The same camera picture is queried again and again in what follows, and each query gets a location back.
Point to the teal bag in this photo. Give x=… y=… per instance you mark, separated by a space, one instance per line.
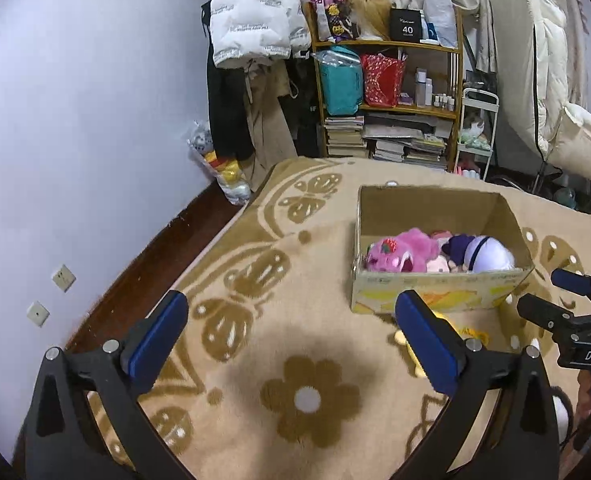
x=341 y=79

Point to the stack of books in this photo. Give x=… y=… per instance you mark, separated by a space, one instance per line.
x=344 y=136

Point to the red patterned gift bag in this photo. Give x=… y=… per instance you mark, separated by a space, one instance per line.
x=383 y=77

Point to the pink plastic packet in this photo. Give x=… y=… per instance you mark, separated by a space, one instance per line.
x=438 y=235

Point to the pink bear plush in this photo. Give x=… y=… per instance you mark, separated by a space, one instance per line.
x=411 y=251

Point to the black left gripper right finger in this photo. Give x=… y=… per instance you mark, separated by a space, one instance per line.
x=521 y=437

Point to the white black slipper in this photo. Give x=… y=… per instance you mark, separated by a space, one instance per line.
x=564 y=414

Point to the clear bag of toys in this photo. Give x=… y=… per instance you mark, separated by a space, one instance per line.
x=225 y=171

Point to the wooden bookshelf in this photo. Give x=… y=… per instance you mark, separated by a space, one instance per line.
x=432 y=83

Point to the blonde wig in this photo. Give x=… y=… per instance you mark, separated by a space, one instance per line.
x=372 y=18

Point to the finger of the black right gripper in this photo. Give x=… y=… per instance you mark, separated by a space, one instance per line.
x=544 y=314
x=580 y=284

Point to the white wall socket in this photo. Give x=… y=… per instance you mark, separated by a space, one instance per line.
x=63 y=278
x=37 y=313

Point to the black box with 40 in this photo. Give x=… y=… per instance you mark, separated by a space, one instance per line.
x=405 y=25

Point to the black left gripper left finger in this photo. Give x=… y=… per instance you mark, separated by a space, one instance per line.
x=63 y=440

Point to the white wire cart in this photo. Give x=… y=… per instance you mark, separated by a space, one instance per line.
x=477 y=133

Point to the white puffer jacket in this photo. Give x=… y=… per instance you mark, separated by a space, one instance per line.
x=248 y=32

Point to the purple hat plush doll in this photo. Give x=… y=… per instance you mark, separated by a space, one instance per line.
x=477 y=254

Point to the open cardboard box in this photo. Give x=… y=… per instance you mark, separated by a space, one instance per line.
x=384 y=211

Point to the lower white wall socket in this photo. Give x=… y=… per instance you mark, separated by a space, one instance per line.
x=37 y=313

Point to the upper white wall socket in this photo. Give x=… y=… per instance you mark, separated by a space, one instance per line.
x=63 y=278

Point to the white quilted bedding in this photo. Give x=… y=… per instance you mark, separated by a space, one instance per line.
x=532 y=56

